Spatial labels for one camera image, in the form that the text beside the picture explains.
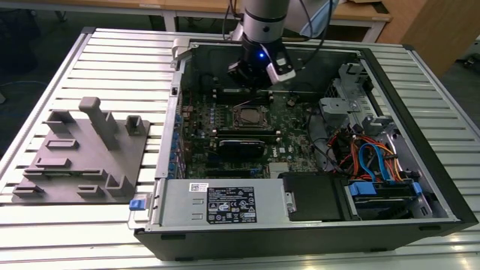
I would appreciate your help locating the metal CPU socket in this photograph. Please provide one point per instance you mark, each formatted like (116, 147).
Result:
(234, 126)

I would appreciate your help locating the green motherboard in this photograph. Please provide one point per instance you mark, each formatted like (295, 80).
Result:
(296, 140)

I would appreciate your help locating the brown wooden cabinet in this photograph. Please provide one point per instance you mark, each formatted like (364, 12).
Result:
(443, 28)

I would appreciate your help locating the black PC case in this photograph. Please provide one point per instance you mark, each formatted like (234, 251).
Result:
(263, 244)

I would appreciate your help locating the black expansion slot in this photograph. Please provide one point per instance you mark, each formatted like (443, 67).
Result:
(224, 176)
(224, 171)

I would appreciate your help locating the black plastic bay cover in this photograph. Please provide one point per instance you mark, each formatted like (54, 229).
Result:
(315, 197)

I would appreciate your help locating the silver metal drive cage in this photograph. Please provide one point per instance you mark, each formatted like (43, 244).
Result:
(334, 107)

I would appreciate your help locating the round coin battery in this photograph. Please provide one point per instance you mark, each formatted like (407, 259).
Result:
(291, 102)

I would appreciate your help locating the wooden desk white frame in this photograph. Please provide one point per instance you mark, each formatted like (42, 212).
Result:
(75, 2)
(367, 12)

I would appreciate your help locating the black graphics card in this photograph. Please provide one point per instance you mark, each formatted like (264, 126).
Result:
(240, 150)

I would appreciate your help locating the silver chipset heatsink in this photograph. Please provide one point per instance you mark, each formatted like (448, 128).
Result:
(280, 166)

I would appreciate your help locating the silver CPU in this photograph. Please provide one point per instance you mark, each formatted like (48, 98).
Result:
(250, 112)

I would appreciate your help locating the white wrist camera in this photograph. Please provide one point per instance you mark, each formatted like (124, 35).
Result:
(282, 75)

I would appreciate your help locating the silver power supply unit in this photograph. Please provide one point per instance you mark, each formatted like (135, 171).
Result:
(176, 202)

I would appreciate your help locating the hard disk in blue carrier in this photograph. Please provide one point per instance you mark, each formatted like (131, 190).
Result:
(362, 189)

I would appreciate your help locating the pale blue teach pendant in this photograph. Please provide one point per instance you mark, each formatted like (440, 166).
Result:
(320, 17)

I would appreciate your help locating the grey parts rack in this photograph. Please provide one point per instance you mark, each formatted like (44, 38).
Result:
(94, 157)

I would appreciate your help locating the blue case latch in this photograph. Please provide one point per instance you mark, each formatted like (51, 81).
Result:
(136, 204)

